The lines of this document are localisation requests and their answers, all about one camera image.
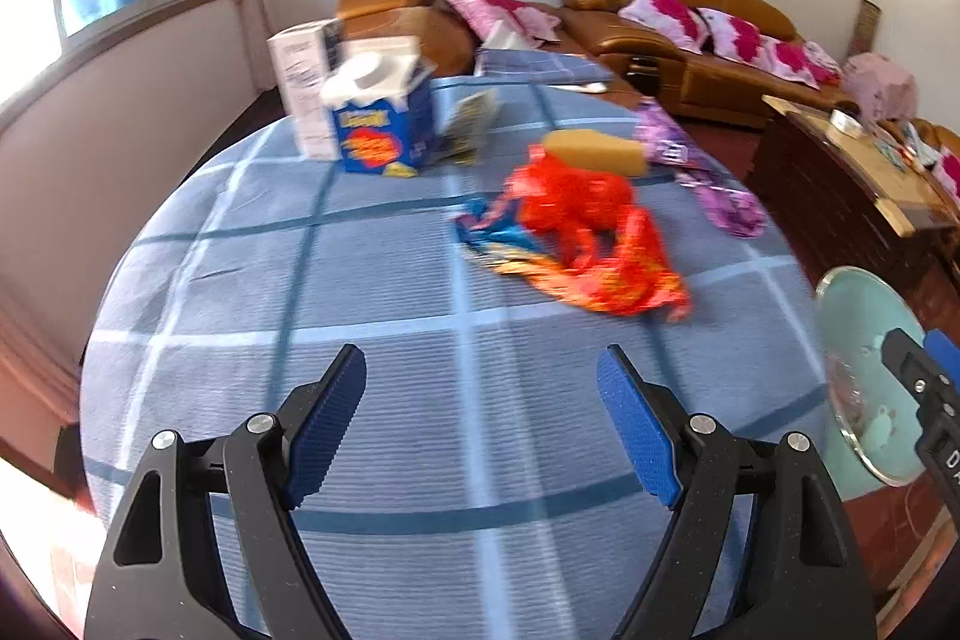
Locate red plastic bag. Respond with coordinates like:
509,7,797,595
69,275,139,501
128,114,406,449
505,146,635,273

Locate blue orange snack wrapper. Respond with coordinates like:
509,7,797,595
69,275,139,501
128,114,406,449
451,195,555,276

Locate purple foil wrapper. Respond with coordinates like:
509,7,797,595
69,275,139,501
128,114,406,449
633,97,766,239

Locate yellow sponge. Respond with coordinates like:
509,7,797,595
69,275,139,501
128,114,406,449
540,128,647,177

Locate teal enamel trash bucket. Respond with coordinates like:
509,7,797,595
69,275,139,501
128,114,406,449
815,266,924,502

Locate red patterned foil bag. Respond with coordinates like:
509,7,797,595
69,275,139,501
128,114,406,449
508,206,692,321

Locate dark wood coffee table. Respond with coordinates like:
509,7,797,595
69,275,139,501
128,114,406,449
745,96,958,331

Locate orange leather armchair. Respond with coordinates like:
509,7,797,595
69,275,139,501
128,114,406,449
880,117,958,170

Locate white tissue box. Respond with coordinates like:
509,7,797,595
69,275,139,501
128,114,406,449
830,109,864,138

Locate pink covered cabinet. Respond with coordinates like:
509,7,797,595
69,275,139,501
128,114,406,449
841,52,919,124

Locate pink floral cushion right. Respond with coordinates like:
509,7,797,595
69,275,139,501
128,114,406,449
761,35,841,89

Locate pink floral cushion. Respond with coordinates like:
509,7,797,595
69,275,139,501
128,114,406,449
698,8,770,73
619,0,709,53
761,35,841,89

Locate dark foil packet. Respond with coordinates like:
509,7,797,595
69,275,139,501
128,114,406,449
434,89,501,164

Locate blue milk carton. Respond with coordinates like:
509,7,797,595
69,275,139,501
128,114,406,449
320,35,436,177

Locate rolled brown mat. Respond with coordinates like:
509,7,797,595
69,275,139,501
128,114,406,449
848,0,882,57

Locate white paper box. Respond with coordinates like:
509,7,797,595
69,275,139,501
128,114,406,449
268,18,343,161

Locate pink floral cushion middle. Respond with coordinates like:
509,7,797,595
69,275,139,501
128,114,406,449
698,8,770,73

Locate folded blue plaid cloth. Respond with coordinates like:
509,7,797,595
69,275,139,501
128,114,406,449
475,49,613,85

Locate pink floral cushion left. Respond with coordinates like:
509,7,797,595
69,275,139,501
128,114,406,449
619,0,709,53

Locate orange leather chaise sofa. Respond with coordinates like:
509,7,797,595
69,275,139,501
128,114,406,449
335,0,648,109

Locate pink cushion on chaise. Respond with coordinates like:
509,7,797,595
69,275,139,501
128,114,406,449
444,0,562,46

